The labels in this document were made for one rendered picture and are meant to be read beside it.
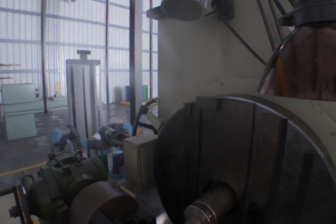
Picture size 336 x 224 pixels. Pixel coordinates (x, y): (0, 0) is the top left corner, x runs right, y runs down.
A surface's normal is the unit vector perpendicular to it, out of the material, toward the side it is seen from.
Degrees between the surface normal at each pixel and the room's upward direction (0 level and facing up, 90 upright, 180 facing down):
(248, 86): 90
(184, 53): 90
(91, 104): 90
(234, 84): 90
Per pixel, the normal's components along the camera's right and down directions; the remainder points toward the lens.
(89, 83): 0.74, 0.08
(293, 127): -0.68, 0.09
